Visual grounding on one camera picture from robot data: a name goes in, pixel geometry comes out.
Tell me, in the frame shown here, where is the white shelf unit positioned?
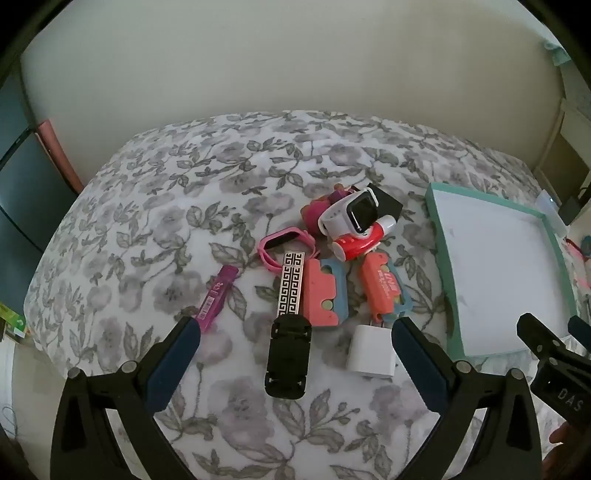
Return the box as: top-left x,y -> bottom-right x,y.
531,95 -> 591,222

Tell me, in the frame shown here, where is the dark cabinet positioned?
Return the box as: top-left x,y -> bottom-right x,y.
0,69 -> 77,319

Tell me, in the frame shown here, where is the teal rimmed white tray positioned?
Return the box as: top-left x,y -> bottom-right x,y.
425,181 -> 578,361

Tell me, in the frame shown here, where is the white smartwatch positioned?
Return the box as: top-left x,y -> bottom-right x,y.
320,188 -> 380,237

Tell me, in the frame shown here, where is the small white device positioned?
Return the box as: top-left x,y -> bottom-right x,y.
536,191 -> 570,237

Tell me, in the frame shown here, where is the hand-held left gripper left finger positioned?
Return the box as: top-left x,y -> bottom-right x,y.
51,316 -> 202,480

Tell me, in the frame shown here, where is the white charger block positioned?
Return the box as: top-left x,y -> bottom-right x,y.
345,325 -> 398,380

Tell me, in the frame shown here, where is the black folding phone stand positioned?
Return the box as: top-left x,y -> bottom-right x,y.
264,315 -> 315,398

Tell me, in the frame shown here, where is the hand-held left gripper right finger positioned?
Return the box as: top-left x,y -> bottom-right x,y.
392,316 -> 542,480

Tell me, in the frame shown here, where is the small black box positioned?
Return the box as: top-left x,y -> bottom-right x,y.
367,183 -> 403,217

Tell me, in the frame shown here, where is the black power adapter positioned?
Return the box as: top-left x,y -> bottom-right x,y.
558,196 -> 583,225

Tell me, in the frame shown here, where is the black gold patterned lighter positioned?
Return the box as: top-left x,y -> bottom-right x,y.
275,251 -> 308,319

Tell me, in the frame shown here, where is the colourful trinket pile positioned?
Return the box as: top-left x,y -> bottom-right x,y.
566,233 -> 591,294

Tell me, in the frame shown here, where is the green packet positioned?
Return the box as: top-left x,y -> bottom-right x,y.
0,302 -> 27,343

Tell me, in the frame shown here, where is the pink watch band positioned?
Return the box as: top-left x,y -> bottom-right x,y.
257,229 -> 319,271

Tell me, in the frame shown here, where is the person's right hand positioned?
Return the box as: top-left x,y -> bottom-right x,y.
542,422 -> 583,480

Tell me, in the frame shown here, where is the teal wall hanging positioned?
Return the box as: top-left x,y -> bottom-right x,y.
541,39 -> 572,68

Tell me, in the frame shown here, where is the orange and blue printed case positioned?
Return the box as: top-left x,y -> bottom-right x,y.
360,252 -> 409,329

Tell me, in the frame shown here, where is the pink board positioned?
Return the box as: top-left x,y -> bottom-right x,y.
34,120 -> 85,195

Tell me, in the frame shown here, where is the pink blue clip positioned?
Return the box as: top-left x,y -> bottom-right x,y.
302,258 -> 348,329

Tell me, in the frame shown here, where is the red and white toy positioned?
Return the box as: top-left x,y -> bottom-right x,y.
331,217 -> 398,261

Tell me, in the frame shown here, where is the pink toy dog figure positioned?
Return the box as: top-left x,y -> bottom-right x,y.
300,185 -> 354,236

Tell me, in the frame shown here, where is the grey floral blanket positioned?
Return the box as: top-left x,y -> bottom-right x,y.
23,111 -> 591,480

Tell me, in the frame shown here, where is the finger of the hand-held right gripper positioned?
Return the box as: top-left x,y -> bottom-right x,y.
516,313 -> 568,365
568,316 -> 591,356

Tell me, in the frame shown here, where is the purple plastic tube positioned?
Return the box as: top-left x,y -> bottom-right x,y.
193,264 -> 241,334

